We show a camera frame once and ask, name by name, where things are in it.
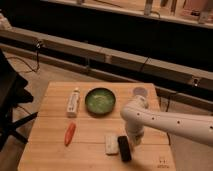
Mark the white paper cup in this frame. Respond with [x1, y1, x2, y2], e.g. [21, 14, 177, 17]
[133, 87, 148, 97]

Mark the green bowl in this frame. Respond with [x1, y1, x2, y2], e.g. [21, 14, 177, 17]
[85, 87, 116, 115]

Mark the white tube bottle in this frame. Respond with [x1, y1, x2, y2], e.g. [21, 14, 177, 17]
[66, 87, 80, 117]

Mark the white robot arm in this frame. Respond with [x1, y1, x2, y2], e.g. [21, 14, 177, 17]
[120, 95, 213, 147]

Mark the black eraser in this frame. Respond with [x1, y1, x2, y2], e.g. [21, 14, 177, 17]
[118, 136, 131, 162]

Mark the orange carrot toy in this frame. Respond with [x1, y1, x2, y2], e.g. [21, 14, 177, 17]
[64, 123, 76, 146]

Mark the black cable on floor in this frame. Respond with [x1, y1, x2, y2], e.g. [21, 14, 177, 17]
[6, 39, 44, 74]

